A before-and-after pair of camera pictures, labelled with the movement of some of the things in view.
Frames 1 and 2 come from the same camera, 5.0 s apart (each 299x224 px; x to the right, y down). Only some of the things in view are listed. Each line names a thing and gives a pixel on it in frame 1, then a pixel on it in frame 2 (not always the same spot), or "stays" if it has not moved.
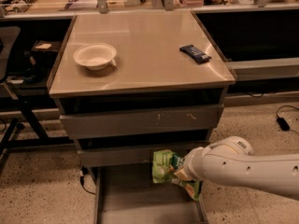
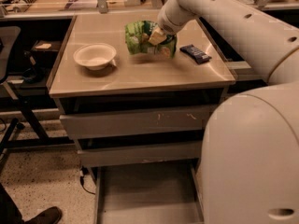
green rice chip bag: (164, 162) to (137, 35)
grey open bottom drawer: (129, 195) stays
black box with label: (48, 46) stays
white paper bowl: (95, 56) stays
